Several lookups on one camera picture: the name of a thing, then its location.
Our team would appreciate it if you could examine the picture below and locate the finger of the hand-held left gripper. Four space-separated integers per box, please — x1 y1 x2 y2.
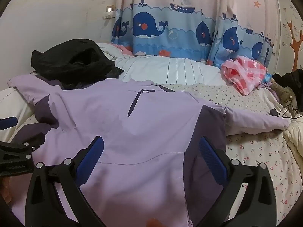
0 116 18 130
0 132 46 152

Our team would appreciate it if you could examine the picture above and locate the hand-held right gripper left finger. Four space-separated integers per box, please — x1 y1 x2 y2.
25 136 106 227

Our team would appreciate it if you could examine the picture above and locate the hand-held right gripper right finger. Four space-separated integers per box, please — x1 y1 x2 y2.
198 137 277 227

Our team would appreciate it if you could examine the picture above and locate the purple two-tone jacket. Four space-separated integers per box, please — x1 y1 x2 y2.
7 74 291 227

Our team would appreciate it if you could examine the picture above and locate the cherry print bed sheet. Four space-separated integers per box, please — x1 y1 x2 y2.
154 82 303 218

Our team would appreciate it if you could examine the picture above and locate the cream quilted blanket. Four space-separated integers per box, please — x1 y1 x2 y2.
283 115 303 166

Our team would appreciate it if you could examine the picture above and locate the black garment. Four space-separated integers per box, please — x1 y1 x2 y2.
31 38 125 90

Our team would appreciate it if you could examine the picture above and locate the pink checked cloth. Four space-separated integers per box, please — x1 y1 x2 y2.
220 55 268 96

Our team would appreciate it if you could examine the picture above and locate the olive garment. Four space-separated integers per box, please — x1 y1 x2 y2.
270 80 297 109

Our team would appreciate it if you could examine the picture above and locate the dark padded jacket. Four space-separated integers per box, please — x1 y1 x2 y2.
272 70 303 111

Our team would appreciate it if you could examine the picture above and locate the whale print curtain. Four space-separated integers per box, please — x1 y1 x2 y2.
111 0 276 67

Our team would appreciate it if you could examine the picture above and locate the black cable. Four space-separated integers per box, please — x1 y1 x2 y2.
278 97 303 120

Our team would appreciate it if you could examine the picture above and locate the orange tree wall sticker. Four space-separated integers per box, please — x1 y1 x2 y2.
287 21 303 72

